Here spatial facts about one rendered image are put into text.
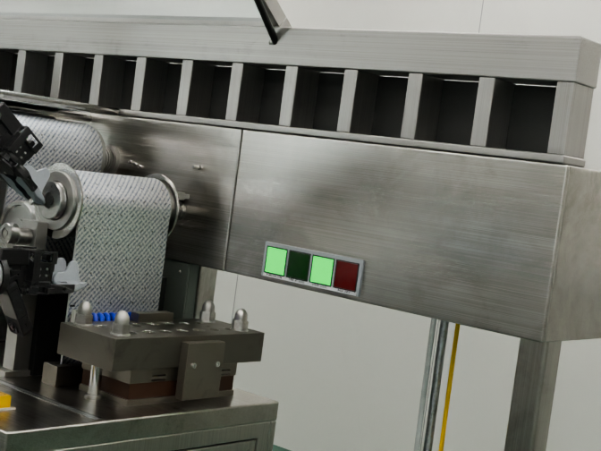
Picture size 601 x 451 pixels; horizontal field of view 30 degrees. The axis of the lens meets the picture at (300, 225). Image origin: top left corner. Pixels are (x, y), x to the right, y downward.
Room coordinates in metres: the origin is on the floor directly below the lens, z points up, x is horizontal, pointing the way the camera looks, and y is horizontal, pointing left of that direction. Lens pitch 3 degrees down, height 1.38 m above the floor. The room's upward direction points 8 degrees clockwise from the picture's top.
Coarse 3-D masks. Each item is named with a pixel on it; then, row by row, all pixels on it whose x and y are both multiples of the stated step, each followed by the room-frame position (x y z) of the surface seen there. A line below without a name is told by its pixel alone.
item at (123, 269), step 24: (96, 240) 2.19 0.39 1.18; (120, 240) 2.23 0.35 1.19; (144, 240) 2.28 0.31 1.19; (96, 264) 2.19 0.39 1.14; (120, 264) 2.24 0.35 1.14; (144, 264) 2.29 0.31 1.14; (96, 288) 2.20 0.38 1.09; (120, 288) 2.25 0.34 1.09; (144, 288) 2.30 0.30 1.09; (96, 312) 2.20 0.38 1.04
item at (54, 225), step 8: (56, 176) 2.18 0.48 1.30; (64, 176) 2.16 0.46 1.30; (64, 184) 2.16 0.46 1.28; (72, 184) 2.15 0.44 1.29; (72, 192) 2.15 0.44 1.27; (72, 200) 2.14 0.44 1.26; (72, 208) 2.14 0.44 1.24; (40, 216) 2.20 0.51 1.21; (64, 216) 2.16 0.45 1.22; (48, 224) 2.18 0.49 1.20; (56, 224) 2.17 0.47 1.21; (64, 224) 2.15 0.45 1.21
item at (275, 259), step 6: (270, 252) 2.25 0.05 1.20; (276, 252) 2.24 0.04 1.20; (282, 252) 2.23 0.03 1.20; (270, 258) 2.25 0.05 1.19; (276, 258) 2.24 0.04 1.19; (282, 258) 2.23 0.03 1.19; (270, 264) 2.25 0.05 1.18; (276, 264) 2.24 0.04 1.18; (282, 264) 2.23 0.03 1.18; (270, 270) 2.24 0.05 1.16; (276, 270) 2.23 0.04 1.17; (282, 270) 2.22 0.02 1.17
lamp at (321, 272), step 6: (318, 258) 2.17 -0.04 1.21; (324, 258) 2.16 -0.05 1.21; (312, 264) 2.18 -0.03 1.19; (318, 264) 2.17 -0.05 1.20; (324, 264) 2.16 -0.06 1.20; (330, 264) 2.15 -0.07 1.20; (312, 270) 2.18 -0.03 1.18; (318, 270) 2.17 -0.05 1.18; (324, 270) 2.16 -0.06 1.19; (330, 270) 2.15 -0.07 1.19; (312, 276) 2.17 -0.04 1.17; (318, 276) 2.16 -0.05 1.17; (324, 276) 2.16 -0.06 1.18; (330, 276) 2.15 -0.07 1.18; (318, 282) 2.16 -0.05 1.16; (324, 282) 2.15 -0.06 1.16; (330, 282) 2.14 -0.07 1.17
